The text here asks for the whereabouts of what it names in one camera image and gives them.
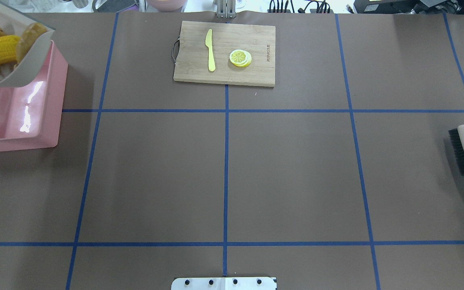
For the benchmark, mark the yellow lemon slices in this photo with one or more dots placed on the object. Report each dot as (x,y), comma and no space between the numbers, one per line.
(240,58)

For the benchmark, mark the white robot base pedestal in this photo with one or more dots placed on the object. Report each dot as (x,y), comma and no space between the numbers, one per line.
(225,283)

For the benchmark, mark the pink bowl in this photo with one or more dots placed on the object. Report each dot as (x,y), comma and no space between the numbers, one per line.
(166,5)

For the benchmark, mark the yellow plastic knife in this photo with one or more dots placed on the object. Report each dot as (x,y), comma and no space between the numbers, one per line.
(209,44)

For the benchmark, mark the beige plastic dustpan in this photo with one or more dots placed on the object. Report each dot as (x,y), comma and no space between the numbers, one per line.
(13,22)

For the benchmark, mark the wooden cutting board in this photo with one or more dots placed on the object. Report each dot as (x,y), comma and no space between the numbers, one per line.
(259,40)

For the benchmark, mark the pink plastic bin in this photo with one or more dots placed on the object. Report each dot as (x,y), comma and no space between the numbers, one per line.
(30,116)

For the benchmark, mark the tan toy ginger root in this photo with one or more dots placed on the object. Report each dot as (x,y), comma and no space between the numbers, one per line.
(28,38)

